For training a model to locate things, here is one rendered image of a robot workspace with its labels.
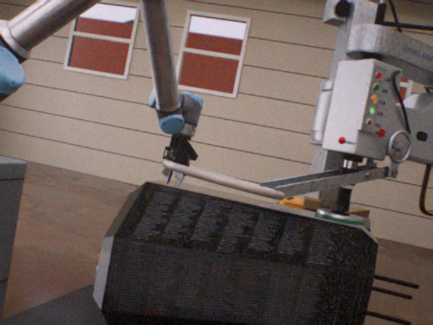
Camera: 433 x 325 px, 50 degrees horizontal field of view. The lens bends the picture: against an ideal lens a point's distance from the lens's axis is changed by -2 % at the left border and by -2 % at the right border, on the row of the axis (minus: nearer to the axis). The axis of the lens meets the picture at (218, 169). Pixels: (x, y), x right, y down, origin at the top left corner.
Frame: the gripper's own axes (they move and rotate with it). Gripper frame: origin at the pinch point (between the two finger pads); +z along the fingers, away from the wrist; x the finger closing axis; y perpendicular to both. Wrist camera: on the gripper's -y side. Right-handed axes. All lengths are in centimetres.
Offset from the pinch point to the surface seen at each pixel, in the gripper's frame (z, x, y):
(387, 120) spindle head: -51, 66, -52
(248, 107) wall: -119, -281, -575
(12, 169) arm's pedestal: 7, -24, 59
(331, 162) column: -31, 27, -115
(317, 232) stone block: 5, 55, -33
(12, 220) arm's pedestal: 25, -24, 54
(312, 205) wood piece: -3, 30, -93
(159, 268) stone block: 35.7, 3.7, -0.8
